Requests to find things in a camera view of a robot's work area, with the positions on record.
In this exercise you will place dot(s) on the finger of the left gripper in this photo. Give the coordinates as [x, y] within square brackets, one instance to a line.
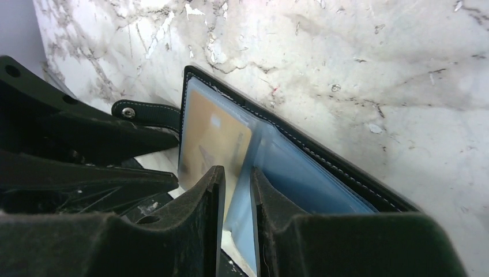
[32, 185]
[43, 111]

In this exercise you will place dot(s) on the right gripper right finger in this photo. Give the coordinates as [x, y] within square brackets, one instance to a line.
[291, 242]

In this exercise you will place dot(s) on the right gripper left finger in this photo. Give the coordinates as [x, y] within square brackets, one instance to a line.
[182, 238]

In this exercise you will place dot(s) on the black leather card holder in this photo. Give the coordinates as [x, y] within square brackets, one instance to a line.
[310, 175]

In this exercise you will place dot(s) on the gold card in holder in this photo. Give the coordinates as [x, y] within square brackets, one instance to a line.
[211, 137]

